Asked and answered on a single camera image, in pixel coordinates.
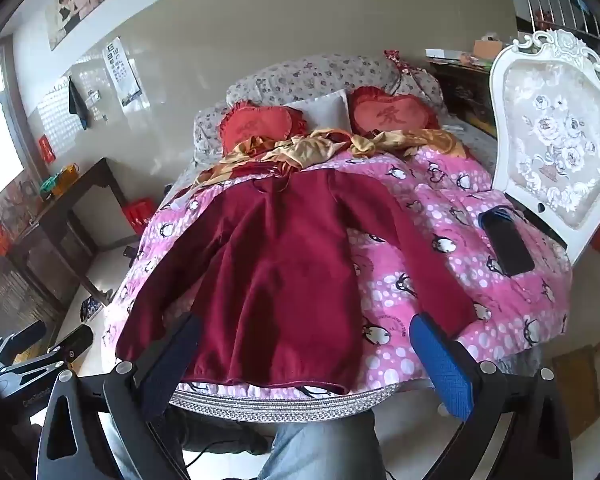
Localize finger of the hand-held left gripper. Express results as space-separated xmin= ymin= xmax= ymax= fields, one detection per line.
xmin=0 ymin=320 xmax=49 ymax=361
xmin=50 ymin=324 xmax=94 ymax=364

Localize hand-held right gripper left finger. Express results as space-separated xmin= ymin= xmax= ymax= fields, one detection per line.
xmin=35 ymin=312 xmax=203 ymax=480

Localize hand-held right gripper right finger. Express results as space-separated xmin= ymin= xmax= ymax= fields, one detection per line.
xmin=409 ymin=312 xmax=588 ymax=480

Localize dark red fleece sweater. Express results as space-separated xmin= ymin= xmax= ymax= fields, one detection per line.
xmin=115 ymin=167 xmax=478 ymax=396

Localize pink penguin print blanket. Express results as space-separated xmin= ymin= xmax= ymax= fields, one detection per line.
xmin=102 ymin=152 xmax=573 ymax=401

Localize silver woven bed edge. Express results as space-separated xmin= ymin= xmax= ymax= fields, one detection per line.
xmin=167 ymin=385 xmax=401 ymax=423

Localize dark wooden desk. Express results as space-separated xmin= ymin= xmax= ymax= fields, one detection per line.
xmin=5 ymin=157 xmax=131 ymax=311

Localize black smartphone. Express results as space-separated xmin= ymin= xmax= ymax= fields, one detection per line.
xmin=482 ymin=207 xmax=536 ymax=277

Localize red shopping bag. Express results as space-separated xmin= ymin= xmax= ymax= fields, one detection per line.
xmin=122 ymin=197 xmax=156 ymax=235

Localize person's blue jeans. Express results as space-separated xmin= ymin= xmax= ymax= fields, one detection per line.
xmin=107 ymin=407 xmax=381 ymax=480

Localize orange mesh bag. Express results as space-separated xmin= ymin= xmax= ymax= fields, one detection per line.
xmin=40 ymin=162 xmax=81 ymax=198

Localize black hanging cloth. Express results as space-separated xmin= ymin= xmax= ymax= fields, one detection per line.
xmin=68 ymin=76 xmax=88 ymax=131

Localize red heart-shaped pillow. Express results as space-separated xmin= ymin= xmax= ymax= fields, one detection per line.
xmin=220 ymin=101 xmax=308 ymax=153
xmin=347 ymin=86 xmax=438 ymax=136

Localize white ornate chair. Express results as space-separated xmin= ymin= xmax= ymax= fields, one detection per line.
xmin=487 ymin=29 xmax=600 ymax=266

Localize dark wooden cabinet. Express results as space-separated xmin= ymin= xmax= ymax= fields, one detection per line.
xmin=427 ymin=57 xmax=498 ymax=138

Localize eye chart poster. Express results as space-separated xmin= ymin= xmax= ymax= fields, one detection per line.
xmin=102 ymin=36 xmax=142 ymax=107

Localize white pillow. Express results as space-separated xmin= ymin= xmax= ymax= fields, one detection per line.
xmin=284 ymin=89 xmax=351 ymax=133

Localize red patterned cushion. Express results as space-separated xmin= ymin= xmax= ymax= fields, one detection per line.
xmin=384 ymin=50 xmax=431 ymax=81

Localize cardboard box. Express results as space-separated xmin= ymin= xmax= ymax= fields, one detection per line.
xmin=472 ymin=39 xmax=506 ymax=58

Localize red wall sign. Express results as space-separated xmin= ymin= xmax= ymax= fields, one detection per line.
xmin=37 ymin=135 xmax=57 ymax=165

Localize wall poster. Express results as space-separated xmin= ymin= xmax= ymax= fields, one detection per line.
xmin=45 ymin=0 xmax=113 ymax=52

